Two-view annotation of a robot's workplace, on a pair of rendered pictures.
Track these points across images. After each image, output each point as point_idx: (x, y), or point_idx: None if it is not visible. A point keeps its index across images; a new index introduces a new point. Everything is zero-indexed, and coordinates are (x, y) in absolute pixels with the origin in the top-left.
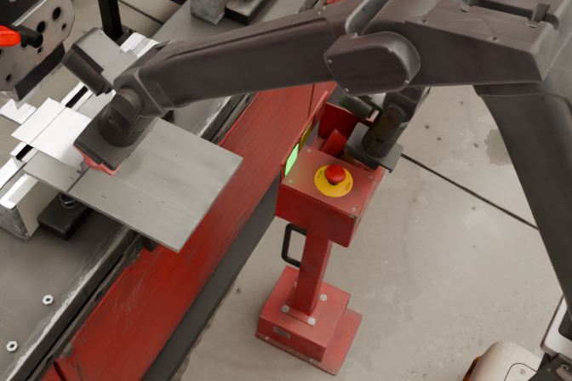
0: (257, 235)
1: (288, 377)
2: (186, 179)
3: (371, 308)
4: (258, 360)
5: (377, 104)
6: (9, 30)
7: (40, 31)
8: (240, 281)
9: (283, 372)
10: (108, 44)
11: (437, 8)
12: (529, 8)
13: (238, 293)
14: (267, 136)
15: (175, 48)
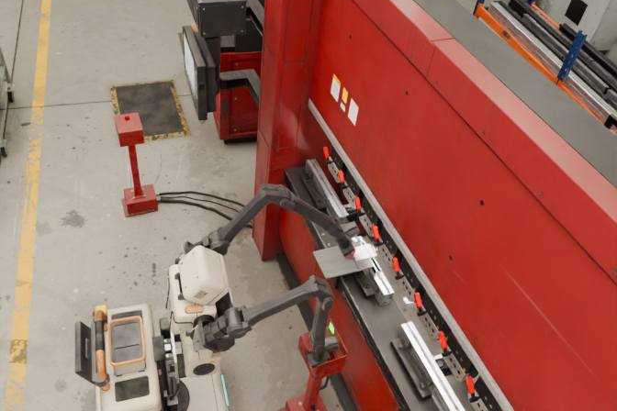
0: None
1: (289, 394)
2: (329, 264)
3: None
4: (304, 390)
5: None
6: (358, 206)
7: (367, 225)
8: (341, 409)
9: (293, 394)
10: (351, 227)
11: (278, 187)
12: (268, 190)
13: (335, 405)
14: (366, 381)
15: (330, 219)
